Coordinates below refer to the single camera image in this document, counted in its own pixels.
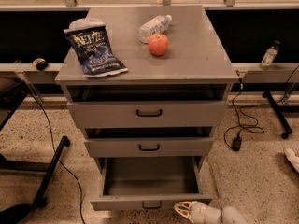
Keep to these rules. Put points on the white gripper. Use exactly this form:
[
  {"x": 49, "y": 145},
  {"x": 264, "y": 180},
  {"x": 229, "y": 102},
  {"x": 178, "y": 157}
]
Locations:
[{"x": 198, "y": 212}]

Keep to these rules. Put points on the grey bottom drawer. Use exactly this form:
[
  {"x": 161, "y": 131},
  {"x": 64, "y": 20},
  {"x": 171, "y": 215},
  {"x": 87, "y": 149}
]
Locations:
[{"x": 148, "y": 183}]

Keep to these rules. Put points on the grey drawer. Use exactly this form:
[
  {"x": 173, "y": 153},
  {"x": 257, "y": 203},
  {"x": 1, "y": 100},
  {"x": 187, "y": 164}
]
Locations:
[
  {"x": 148, "y": 142},
  {"x": 145, "y": 107},
  {"x": 148, "y": 183}
]

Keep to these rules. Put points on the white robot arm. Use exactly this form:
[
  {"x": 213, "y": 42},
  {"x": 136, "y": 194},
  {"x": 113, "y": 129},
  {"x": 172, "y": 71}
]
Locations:
[{"x": 255, "y": 186}]

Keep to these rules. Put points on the grey middle drawer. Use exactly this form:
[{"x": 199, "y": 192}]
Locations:
[{"x": 148, "y": 142}]

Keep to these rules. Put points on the grey drawer cabinet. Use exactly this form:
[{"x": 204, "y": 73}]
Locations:
[{"x": 195, "y": 58}]

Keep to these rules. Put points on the grey top drawer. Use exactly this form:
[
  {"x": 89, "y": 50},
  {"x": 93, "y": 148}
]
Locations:
[{"x": 145, "y": 107}]

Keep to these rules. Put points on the black right stand leg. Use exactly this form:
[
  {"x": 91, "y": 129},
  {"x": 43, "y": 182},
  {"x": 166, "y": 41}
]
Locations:
[{"x": 280, "y": 110}]

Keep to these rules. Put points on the red apple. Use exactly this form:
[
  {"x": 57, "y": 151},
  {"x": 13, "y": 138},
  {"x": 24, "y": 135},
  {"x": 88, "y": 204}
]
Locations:
[{"x": 158, "y": 44}]

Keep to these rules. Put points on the small glass bottle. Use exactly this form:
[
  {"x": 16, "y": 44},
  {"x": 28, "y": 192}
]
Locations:
[{"x": 269, "y": 55}]

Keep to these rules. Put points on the clear plastic water bottle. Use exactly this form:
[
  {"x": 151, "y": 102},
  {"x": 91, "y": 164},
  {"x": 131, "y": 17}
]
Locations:
[{"x": 157, "y": 25}]

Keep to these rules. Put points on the blue kettle chips bag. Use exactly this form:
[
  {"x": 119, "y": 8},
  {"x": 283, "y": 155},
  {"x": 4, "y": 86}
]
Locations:
[{"x": 92, "y": 46}]

